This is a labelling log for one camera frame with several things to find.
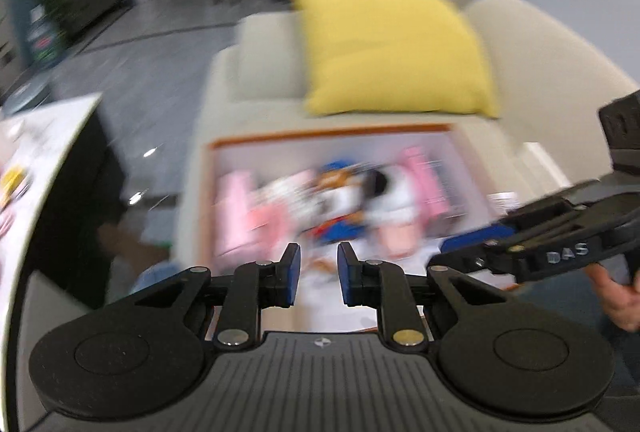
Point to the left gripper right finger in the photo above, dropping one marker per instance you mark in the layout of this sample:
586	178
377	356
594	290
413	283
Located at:
499	354

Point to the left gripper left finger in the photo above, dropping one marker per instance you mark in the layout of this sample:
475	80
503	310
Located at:
143	353

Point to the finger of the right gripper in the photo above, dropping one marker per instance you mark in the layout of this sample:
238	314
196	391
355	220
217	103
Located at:
495	226
469	257

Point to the white plush toy black head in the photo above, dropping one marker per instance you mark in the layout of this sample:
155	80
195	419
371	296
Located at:
389	197

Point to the white curved box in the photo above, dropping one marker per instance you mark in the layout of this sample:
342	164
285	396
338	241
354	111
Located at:
542	168

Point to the blue jeans leg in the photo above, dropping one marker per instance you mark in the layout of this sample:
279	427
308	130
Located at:
571	295

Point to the orange storage box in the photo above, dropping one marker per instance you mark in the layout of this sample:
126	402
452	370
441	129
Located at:
251	201

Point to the beige sofa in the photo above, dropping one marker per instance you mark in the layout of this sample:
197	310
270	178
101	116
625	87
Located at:
547	86

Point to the brown bear plush toy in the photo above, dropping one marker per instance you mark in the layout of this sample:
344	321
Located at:
333	204

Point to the white topped side table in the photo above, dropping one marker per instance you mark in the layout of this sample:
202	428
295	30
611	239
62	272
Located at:
52	268

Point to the yellow cushion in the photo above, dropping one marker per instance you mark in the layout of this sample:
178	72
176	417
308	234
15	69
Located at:
390	47

